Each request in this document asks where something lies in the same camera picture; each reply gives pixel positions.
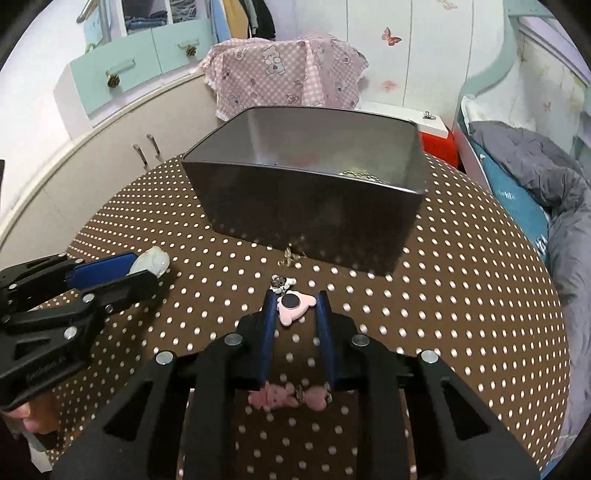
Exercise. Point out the low white cabinet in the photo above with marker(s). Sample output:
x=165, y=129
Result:
x=92, y=152

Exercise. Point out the pink butterfly sticker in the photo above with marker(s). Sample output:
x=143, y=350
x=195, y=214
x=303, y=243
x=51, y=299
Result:
x=391, y=36

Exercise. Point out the grey metal handrail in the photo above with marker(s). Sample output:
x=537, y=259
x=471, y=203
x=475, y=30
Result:
x=108, y=23

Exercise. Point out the white stair shelf cabinet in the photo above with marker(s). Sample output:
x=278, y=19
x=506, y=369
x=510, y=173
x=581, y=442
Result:
x=69, y=101

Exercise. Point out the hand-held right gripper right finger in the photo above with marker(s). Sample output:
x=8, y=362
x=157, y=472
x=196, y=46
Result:
x=325, y=341

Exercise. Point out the pink checked bear cloth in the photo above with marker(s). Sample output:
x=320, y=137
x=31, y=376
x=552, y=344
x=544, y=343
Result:
x=277, y=69

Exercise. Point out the red storage box white lid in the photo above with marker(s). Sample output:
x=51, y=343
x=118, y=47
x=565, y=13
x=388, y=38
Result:
x=397, y=113

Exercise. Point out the grey metal box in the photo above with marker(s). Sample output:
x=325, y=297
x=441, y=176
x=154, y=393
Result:
x=300, y=221

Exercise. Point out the wide mint drawer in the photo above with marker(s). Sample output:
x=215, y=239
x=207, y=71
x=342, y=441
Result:
x=115, y=74

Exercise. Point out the mint bunk bed frame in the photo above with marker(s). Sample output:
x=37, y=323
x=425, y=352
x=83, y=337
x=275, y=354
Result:
x=511, y=41

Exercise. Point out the folded jeans stack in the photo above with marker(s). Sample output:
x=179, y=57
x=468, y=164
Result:
x=187, y=9
x=141, y=21

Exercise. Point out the small gold metal charm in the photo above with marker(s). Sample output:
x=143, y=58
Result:
x=288, y=257

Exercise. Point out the metal binder clip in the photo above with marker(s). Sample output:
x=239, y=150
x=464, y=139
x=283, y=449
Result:
x=428, y=115

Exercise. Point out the narrow mint drawer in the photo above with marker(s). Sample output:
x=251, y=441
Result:
x=184, y=44

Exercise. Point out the row of hanging clothes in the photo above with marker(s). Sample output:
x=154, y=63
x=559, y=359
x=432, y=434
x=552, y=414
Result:
x=258, y=14

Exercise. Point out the white pillow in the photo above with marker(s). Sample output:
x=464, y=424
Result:
x=471, y=115

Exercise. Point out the white wardrobe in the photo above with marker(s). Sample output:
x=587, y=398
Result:
x=425, y=60

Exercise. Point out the brown polka dot tablecloth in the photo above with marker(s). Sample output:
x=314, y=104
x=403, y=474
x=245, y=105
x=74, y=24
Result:
x=461, y=300

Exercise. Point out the grey duvet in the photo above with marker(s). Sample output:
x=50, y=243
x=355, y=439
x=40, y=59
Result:
x=568, y=221

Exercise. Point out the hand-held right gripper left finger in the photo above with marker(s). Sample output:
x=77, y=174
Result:
x=267, y=341

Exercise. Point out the teal bed sheet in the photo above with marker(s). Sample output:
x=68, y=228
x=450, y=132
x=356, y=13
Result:
x=512, y=198

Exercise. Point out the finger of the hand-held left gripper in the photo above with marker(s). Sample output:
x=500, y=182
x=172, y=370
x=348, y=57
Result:
x=129, y=290
x=104, y=267

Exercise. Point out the person's left hand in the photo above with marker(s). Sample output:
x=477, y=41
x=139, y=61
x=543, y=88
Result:
x=39, y=415

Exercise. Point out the white jade pendant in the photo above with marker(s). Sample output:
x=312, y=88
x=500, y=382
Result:
x=150, y=263

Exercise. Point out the pink plush charm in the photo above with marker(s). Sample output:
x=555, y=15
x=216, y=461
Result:
x=270, y=398

